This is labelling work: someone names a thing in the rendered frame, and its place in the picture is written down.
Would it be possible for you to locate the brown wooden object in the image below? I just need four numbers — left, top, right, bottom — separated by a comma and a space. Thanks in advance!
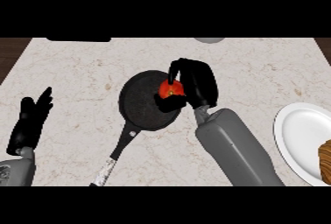
316, 139, 331, 186

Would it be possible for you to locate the grey round object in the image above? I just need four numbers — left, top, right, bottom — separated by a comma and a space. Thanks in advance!
192, 37, 226, 45

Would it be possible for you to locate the black frying pan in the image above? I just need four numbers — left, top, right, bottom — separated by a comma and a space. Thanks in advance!
88, 69, 184, 187

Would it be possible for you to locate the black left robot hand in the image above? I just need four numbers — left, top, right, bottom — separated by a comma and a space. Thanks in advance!
4, 86, 56, 157

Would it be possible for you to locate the white plate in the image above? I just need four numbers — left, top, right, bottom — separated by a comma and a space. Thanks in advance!
273, 101, 331, 187

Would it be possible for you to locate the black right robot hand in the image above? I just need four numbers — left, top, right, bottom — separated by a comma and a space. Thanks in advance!
153, 57, 220, 114

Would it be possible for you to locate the black flat appliance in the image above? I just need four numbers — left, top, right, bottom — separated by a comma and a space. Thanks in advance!
45, 37, 112, 43

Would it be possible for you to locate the red tomato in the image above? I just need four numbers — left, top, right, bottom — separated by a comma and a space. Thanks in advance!
158, 79, 186, 99

